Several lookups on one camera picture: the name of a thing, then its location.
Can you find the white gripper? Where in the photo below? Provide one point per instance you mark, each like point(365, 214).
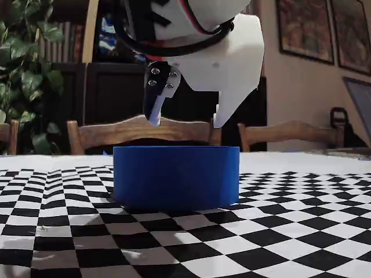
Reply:
point(223, 68)

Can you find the wooden chair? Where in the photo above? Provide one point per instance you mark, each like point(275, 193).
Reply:
point(13, 136)
point(130, 130)
point(290, 130)

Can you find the blue round box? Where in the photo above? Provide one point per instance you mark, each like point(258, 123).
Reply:
point(176, 176)

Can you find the blue tape piece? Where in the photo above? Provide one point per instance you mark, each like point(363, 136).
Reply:
point(107, 153)
point(365, 157)

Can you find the open laptop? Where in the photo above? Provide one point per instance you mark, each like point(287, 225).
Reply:
point(362, 104)

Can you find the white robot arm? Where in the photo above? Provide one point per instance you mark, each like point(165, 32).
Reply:
point(174, 33)

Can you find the wooden shelf unit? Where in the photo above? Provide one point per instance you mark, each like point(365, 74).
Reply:
point(90, 29)

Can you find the green leafy plant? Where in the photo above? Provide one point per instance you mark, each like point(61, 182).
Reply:
point(26, 78)

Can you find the blue starry night painting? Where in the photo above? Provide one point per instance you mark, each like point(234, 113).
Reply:
point(107, 34)

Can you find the black white checkered table sheet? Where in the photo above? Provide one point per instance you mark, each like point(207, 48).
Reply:
point(261, 231)

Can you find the black framed picture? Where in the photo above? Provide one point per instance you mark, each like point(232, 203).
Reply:
point(304, 29)
point(353, 34)

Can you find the black cabinet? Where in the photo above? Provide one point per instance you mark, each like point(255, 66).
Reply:
point(116, 95)

